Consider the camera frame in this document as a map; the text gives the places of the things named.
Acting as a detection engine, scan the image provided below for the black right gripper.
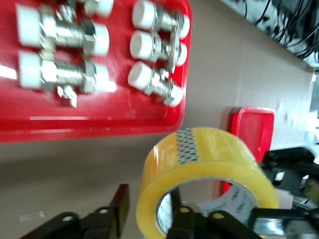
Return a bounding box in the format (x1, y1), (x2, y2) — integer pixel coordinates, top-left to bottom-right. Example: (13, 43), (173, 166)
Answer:
(250, 146), (319, 239)

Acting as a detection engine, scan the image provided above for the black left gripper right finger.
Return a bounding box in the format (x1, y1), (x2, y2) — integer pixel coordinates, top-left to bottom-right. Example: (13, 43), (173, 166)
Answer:
(166, 188), (260, 239)

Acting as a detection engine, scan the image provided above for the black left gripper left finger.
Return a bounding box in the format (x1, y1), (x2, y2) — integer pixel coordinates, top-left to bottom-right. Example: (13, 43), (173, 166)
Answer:
(18, 183), (130, 239)

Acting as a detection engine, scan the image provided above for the yellow packing tape roll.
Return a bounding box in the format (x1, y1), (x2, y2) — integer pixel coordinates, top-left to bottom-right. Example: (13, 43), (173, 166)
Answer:
(136, 126), (279, 237)

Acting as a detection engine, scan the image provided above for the red plastic tray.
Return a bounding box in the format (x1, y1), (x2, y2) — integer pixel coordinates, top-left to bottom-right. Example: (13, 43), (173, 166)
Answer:
(0, 0), (193, 144)
(219, 106), (276, 197)

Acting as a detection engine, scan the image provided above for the clear tape piece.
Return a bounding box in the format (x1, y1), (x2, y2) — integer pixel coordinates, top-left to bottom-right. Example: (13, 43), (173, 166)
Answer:
(19, 211), (46, 223)

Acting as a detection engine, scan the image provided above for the white capped metal valve fitting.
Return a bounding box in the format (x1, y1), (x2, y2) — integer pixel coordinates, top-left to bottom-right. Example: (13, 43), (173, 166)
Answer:
(15, 3), (111, 56)
(129, 30), (188, 73)
(127, 61), (183, 108)
(18, 51), (112, 108)
(131, 0), (190, 40)
(82, 0), (115, 18)

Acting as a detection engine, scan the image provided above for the black cable bundle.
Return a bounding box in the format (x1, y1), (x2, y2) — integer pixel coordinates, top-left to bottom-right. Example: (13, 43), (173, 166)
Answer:
(244, 0), (319, 59)

